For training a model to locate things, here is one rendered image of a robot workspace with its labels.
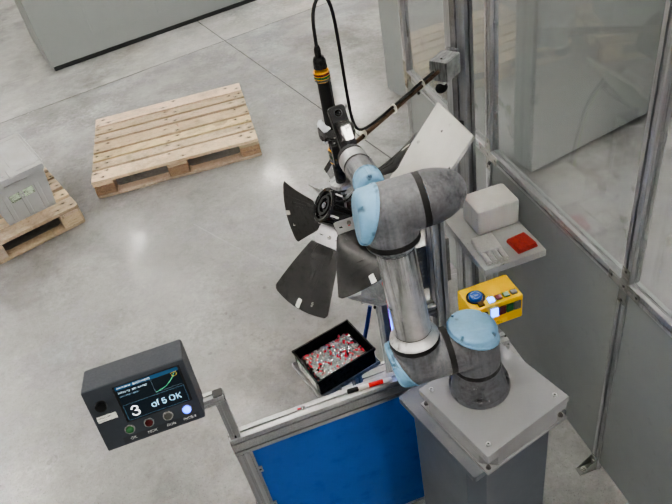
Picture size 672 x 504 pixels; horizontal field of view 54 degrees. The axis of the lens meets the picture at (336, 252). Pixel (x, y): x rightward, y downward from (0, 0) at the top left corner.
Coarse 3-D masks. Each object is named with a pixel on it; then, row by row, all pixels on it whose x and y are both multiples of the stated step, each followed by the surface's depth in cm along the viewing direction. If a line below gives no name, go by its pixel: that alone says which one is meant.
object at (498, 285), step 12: (504, 276) 197; (468, 288) 195; (480, 288) 194; (492, 288) 194; (504, 288) 193; (516, 288) 192; (468, 300) 191; (504, 300) 189; (516, 300) 190; (516, 312) 194
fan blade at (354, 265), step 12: (336, 240) 204; (348, 240) 203; (336, 252) 202; (348, 252) 200; (360, 252) 199; (348, 264) 198; (360, 264) 196; (372, 264) 194; (348, 276) 195; (360, 276) 194; (348, 288) 193; (360, 288) 192
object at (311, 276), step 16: (304, 256) 219; (320, 256) 217; (288, 272) 222; (304, 272) 219; (320, 272) 218; (288, 288) 222; (304, 288) 219; (320, 288) 217; (304, 304) 219; (320, 304) 217
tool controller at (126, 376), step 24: (120, 360) 172; (144, 360) 170; (168, 360) 167; (96, 384) 165; (120, 384) 164; (144, 384) 166; (168, 384) 168; (192, 384) 170; (96, 408) 164; (120, 408) 167; (168, 408) 170; (192, 408) 172; (120, 432) 169; (144, 432) 171
